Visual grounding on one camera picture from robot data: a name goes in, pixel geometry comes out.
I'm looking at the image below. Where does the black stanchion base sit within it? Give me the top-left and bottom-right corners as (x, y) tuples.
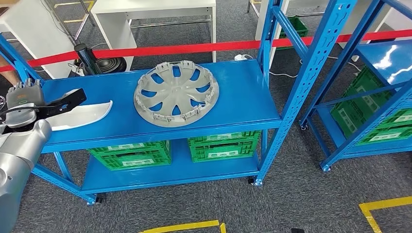
(95, 57), (127, 74)

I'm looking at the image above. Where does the black stanchion post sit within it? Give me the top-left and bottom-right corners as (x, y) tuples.
(74, 43), (102, 76)

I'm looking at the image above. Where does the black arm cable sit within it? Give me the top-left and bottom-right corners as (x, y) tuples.
(0, 105), (56, 117)

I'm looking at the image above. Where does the yellow floor tape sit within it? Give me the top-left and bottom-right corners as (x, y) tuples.
(53, 0), (96, 23)
(140, 219), (227, 233)
(359, 196), (412, 233)

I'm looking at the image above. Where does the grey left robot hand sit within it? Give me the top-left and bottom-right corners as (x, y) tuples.
(6, 79), (45, 108)

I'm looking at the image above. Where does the chrome metal frame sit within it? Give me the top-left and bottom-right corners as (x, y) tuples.
(43, 0), (97, 44)

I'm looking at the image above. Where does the white plastic shell part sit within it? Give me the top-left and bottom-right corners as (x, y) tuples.
(45, 89), (113, 132)

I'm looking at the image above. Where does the white power adapter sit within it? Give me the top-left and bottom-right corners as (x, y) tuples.
(67, 62), (85, 77)

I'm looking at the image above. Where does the green plastic crate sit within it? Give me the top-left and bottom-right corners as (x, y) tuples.
(189, 141), (259, 163)
(341, 66), (412, 129)
(329, 102), (412, 146)
(276, 15), (309, 50)
(93, 150), (172, 171)
(86, 140), (171, 157)
(188, 130), (261, 149)

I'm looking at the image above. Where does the grey plastic hubcap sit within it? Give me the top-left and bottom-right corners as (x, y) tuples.
(133, 60), (220, 128)

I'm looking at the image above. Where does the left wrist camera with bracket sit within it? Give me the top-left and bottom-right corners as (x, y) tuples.
(32, 88), (87, 120)

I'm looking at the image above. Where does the red barrier tape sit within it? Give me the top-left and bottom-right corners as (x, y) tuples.
(0, 29), (412, 73)

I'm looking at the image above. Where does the blue metal shelf rack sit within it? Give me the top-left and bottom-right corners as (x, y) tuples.
(0, 0), (359, 206)
(299, 0), (412, 173)

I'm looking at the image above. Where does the person's leg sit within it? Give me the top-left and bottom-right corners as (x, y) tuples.
(0, 56), (20, 86)

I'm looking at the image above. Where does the white power cable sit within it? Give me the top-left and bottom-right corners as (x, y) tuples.
(269, 56), (363, 80)

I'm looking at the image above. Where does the white cabinet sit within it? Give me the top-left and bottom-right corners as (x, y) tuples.
(0, 0), (76, 80)

